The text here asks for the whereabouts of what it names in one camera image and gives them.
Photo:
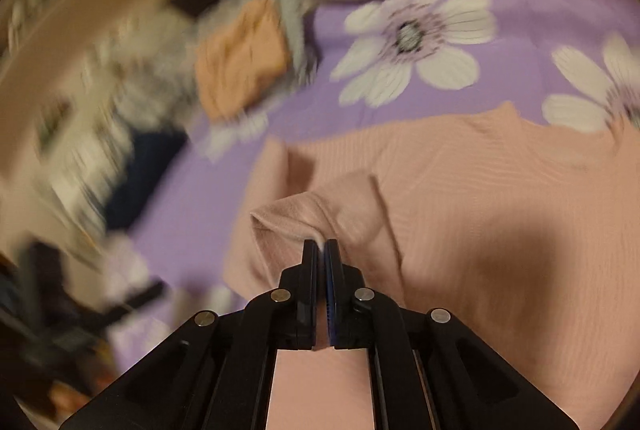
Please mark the folded light orange cloth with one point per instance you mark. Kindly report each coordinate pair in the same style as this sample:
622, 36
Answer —
240, 54

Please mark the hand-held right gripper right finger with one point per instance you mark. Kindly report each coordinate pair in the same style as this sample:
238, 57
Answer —
331, 270

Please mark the folded grey cloth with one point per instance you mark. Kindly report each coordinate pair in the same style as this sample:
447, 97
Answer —
296, 12

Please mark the purple floral bedsheet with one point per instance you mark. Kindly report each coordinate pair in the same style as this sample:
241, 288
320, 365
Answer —
517, 54

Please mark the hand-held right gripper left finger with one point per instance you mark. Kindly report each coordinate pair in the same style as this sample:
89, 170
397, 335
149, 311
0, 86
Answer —
310, 262

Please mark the dark blue cloth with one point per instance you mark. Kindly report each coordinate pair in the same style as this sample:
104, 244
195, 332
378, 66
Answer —
145, 175

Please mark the pink striped knit sweater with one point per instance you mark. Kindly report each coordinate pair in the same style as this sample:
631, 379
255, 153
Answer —
475, 210

